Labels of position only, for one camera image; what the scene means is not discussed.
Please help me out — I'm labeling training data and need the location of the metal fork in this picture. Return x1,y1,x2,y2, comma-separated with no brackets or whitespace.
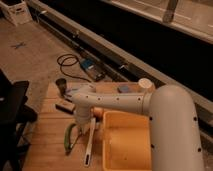
70,131,82,151

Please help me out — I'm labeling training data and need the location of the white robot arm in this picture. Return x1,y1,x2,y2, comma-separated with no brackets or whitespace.
71,84,204,171

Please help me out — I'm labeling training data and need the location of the white paper cup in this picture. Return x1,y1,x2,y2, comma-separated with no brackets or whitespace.
138,78,155,92

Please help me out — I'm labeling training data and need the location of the dark metal cup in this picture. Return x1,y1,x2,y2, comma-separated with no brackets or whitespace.
55,78,67,96

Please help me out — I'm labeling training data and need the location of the blue sponge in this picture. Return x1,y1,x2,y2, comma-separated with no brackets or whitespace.
117,85,131,93

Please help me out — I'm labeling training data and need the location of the blue power box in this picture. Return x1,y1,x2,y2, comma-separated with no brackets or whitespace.
80,59,105,82

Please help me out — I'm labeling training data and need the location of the yellow onion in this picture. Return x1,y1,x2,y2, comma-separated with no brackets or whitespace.
92,107,104,118

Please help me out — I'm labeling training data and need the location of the dark rectangular block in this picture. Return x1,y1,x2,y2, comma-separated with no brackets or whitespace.
55,103,75,115

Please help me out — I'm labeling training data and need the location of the yellow plastic bin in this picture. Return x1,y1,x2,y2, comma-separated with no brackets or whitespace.
102,111,152,171

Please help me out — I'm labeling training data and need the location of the black chair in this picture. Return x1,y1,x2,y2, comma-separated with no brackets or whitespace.
0,69,37,171

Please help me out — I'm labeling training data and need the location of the white storage crate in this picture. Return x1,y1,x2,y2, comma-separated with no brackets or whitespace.
0,0,32,26

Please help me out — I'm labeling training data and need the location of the black cable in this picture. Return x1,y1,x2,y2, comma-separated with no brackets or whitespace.
56,53,93,83

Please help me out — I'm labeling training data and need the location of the white handled peeler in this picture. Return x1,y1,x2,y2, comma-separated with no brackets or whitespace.
84,117,96,167

